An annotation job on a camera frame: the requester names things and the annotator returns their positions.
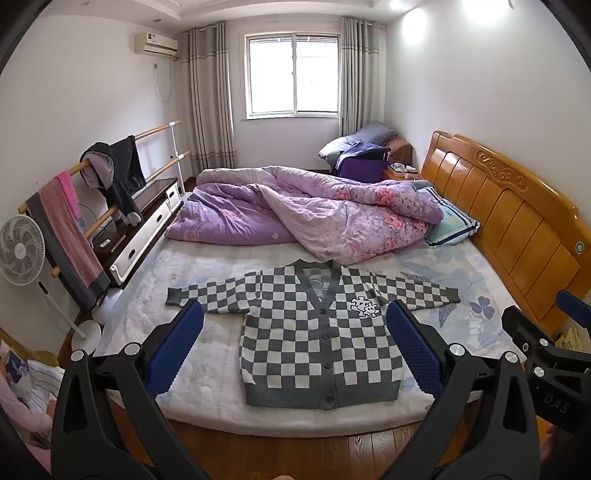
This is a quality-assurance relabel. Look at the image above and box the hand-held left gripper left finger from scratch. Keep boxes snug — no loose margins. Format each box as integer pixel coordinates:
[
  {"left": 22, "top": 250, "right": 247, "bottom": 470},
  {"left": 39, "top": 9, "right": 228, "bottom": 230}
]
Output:
[{"left": 51, "top": 301, "right": 223, "bottom": 480}]

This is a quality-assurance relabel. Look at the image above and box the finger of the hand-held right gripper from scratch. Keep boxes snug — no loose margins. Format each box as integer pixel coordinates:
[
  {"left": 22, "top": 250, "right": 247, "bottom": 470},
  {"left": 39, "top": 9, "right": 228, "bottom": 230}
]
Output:
[
  {"left": 501, "top": 305, "right": 561, "bottom": 366},
  {"left": 556, "top": 290, "right": 591, "bottom": 319}
]

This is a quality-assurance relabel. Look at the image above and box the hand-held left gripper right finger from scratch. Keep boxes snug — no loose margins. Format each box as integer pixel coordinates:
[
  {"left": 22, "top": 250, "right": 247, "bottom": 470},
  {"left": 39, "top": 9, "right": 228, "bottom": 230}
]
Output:
[{"left": 385, "top": 300, "right": 542, "bottom": 480}]

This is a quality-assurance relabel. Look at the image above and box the grey white checkered cardigan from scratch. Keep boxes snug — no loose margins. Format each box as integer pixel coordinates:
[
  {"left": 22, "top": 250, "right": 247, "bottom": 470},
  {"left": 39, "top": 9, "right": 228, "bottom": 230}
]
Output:
[{"left": 165, "top": 259, "right": 461, "bottom": 409}]

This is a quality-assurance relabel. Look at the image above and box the yellow bag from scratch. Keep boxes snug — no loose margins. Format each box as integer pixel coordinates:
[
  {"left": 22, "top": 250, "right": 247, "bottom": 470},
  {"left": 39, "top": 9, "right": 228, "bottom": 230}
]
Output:
[{"left": 556, "top": 328, "right": 584, "bottom": 352}]

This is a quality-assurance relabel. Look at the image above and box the white floral bed sheet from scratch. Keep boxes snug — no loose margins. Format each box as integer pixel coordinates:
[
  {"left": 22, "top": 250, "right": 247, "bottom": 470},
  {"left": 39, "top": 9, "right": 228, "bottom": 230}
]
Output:
[{"left": 91, "top": 234, "right": 528, "bottom": 439}]

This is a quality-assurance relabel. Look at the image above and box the wooden headboard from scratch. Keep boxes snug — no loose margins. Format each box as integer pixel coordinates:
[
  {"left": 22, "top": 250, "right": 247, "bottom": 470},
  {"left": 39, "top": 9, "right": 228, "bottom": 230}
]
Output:
[{"left": 419, "top": 130, "right": 581, "bottom": 325}]

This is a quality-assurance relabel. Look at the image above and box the white dark-topped cabinet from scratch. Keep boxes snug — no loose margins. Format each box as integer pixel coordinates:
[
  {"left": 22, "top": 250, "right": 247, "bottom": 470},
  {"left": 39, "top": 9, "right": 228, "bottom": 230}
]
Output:
[{"left": 91, "top": 178, "right": 184, "bottom": 289}]

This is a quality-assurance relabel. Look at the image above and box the teal striped pillow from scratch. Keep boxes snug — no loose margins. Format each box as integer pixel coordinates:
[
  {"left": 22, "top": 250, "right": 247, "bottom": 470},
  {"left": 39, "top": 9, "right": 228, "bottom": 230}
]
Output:
[{"left": 418, "top": 181, "right": 481, "bottom": 249}]

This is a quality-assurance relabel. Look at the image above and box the purple floral quilt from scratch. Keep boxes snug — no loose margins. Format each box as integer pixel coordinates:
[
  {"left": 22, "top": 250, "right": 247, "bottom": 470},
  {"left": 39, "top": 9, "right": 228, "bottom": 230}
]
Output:
[{"left": 165, "top": 165, "right": 445, "bottom": 266}]

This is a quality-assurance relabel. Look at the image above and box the pink grey towel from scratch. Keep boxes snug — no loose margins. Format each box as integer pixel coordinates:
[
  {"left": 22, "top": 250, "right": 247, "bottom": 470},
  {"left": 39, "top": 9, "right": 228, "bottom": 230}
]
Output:
[{"left": 25, "top": 191, "right": 112, "bottom": 311}]

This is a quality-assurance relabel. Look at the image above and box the pink cloth pile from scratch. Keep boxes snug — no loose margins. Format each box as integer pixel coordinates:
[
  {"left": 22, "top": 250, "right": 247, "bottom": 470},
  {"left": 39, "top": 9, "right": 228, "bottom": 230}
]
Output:
[{"left": 0, "top": 353, "right": 65, "bottom": 474}]

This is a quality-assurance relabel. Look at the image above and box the wooden nightstand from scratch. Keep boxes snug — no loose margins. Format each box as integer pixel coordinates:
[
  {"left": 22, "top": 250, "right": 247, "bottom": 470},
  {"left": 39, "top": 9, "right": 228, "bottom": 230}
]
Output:
[{"left": 382, "top": 162, "right": 422, "bottom": 182}]

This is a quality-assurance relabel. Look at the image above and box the dark hooded jacket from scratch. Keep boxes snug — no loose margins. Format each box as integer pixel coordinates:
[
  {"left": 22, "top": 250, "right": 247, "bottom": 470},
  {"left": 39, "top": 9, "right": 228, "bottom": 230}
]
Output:
[{"left": 79, "top": 135, "right": 148, "bottom": 227}]

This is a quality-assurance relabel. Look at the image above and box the white standing fan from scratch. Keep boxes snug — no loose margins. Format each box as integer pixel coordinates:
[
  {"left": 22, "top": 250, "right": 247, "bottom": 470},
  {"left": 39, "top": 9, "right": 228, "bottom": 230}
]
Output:
[{"left": 0, "top": 218, "right": 103, "bottom": 357}]

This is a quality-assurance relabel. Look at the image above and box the purple storage bag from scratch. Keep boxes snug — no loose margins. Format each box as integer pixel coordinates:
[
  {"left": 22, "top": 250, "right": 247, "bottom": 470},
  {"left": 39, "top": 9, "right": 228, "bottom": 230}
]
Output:
[{"left": 335, "top": 142, "right": 391, "bottom": 180}]

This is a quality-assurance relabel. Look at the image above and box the brown pillow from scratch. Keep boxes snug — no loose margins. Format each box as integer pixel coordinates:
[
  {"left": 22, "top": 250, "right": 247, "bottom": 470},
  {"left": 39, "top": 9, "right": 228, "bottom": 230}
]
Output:
[{"left": 385, "top": 136, "right": 413, "bottom": 164}]

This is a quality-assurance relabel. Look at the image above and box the wooden bar drying rack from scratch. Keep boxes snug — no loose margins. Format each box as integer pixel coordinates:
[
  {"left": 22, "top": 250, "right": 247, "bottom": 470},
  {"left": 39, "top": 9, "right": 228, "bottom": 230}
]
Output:
[{"left": 18, "top": 120, "right": 191, "bottom": 334}]

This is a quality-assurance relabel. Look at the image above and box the grey striped curtain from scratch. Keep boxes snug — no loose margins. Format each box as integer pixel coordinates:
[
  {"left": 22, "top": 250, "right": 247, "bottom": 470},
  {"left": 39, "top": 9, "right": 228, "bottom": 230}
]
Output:
[
  {"left": 179, "top": 23, "right": 238, "bottom": 173},
  {"left": 341, "top": 17, "right": 387, "bottom": 137}
]

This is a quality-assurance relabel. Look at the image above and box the white framed window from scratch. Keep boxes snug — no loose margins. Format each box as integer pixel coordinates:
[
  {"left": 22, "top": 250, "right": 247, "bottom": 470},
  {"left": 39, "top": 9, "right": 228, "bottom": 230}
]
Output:
[{"left": 243, "top": 31, "right": 343, "bottom": 120}]

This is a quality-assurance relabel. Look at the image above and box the white air conditioner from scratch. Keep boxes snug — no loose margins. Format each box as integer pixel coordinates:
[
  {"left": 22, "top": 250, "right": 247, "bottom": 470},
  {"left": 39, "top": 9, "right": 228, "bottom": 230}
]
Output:
[{"left": 135, "top": 32, "right": 180, "bottom": 60}]

